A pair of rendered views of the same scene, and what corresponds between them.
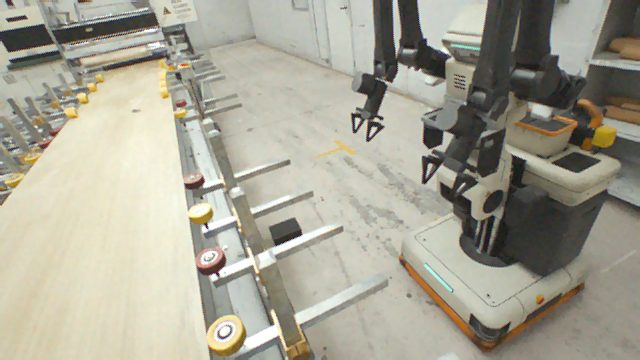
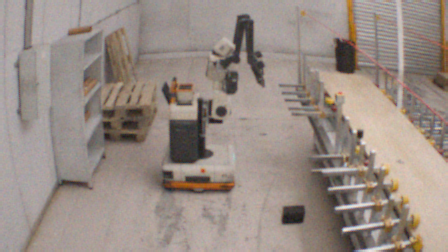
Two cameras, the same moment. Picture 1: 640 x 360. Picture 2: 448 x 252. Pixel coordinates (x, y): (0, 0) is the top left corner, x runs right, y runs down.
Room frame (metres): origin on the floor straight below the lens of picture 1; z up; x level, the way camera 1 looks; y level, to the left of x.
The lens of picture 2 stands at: (5.38, 0.93, 2.15)
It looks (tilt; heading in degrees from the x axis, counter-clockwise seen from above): 19 degrees down; 199
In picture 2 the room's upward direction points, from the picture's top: straight up
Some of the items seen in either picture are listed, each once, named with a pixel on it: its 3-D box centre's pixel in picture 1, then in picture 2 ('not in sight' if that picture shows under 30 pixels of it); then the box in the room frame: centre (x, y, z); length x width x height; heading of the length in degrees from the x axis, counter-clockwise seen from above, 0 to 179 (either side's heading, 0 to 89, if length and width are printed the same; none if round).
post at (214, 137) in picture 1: (235, 195); (316, 94); (0.87, 0.29, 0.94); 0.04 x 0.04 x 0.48; 19
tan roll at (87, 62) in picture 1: (132, 52); not in sight; (4.57, 2.16, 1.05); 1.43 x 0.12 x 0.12; 109
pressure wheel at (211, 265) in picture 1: (215, 269); not in sight; (0.63, 0.34, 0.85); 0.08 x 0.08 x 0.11
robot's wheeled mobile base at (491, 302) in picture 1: (485, 261); (198, 165); (1.03, -0.80, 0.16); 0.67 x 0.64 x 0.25; 109
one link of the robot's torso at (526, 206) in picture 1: (488, 200); (216, 110); (0.92, -0.66, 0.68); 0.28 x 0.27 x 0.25; 19
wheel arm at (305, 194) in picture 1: (260, 211); (310, 109); (0.93, 0.23, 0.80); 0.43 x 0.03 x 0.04; 109
